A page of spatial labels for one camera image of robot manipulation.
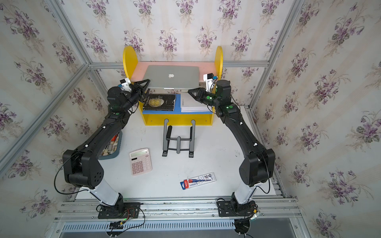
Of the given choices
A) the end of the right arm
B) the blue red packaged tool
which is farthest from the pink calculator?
the end of the right arm

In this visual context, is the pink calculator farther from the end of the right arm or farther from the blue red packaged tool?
the end of the right arm

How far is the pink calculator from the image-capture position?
34.5 inches
